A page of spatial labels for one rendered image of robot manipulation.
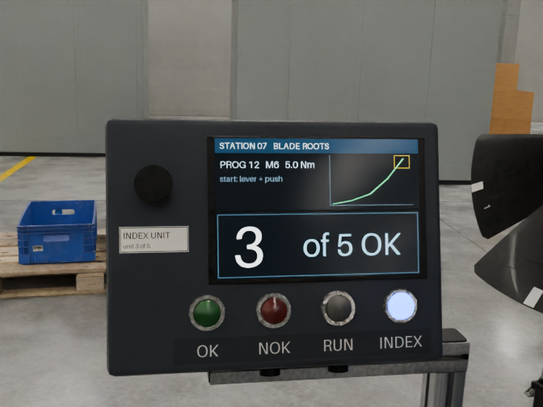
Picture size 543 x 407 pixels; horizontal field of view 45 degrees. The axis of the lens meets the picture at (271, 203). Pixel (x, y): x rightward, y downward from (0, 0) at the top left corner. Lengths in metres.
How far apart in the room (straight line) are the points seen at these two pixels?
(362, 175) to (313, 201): 0.04
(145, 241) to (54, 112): 7.66
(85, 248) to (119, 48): 4.55
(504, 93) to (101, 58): 5.16
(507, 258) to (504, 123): 8.23
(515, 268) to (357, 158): 0.66
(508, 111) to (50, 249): 6.91
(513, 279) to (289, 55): 5.47
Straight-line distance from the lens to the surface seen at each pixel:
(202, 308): 0.49
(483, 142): 1.46
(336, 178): 0.51
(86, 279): 3.66
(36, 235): 3.71
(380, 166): 0.52
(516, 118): 9.42
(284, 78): 6.45
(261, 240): 0.49
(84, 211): 4.26
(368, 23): 6.60
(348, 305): 0.50
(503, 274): 1.14
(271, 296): 0.50
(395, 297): 0.52
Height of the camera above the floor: 1.31
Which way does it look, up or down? 13 degrees down
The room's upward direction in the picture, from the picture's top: 2 degrees clockwise
